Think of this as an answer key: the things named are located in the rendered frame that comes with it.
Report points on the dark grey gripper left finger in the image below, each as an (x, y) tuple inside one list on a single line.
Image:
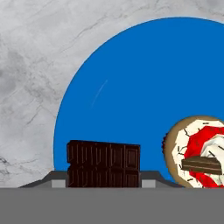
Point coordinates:
[(54, 180)]

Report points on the cupcake with red white frosting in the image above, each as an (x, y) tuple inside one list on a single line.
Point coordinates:
[(198, 151)]

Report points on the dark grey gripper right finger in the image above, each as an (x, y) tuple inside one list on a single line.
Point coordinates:
[(151, 179)]

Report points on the blue round plate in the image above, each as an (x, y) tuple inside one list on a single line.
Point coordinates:
[(145, 87)]

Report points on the dark brown chocolate bar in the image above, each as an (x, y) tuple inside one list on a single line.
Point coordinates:
[(103, 164)]

